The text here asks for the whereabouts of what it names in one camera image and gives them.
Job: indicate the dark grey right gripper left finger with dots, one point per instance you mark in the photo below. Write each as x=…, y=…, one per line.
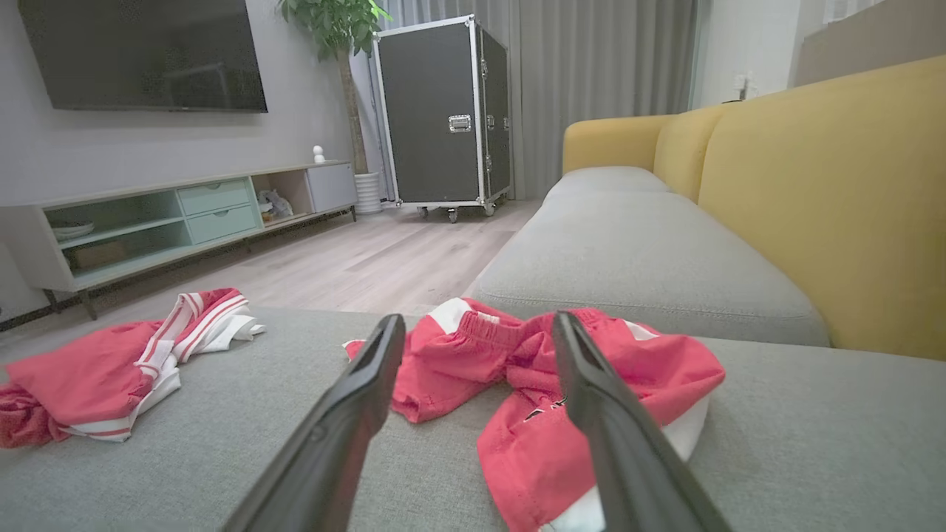
x=332, y=443

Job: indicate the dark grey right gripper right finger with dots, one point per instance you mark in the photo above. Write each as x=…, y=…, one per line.
x=628, y=458

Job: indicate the red white shorts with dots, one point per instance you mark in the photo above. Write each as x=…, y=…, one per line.
x=532, y=451

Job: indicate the red Bulls basketball jersey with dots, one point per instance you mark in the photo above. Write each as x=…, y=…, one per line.
x=81, y=369

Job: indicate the grey plush toy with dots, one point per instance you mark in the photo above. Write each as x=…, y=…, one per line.
x=275, y=205

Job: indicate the white ribbed plant pot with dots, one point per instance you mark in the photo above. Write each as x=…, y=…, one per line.
x=367, y=193

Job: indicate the grey mint TV cabinet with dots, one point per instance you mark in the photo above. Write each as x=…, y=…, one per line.
x=214, y=210

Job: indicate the brown cardboard box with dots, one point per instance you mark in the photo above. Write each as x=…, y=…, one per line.
x=98, y=255

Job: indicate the grey sofa back cushion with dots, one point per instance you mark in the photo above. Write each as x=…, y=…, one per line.
x=813, y=185

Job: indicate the stack of white plates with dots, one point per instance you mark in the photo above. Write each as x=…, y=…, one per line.
x=72, y=230

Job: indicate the black wheeled flight case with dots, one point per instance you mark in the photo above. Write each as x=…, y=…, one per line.
x=425, y=111

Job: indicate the green potted tree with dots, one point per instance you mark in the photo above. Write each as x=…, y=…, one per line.
x=336, y=26

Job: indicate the black flat screen television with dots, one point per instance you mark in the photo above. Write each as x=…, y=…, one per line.
x=148, y=52

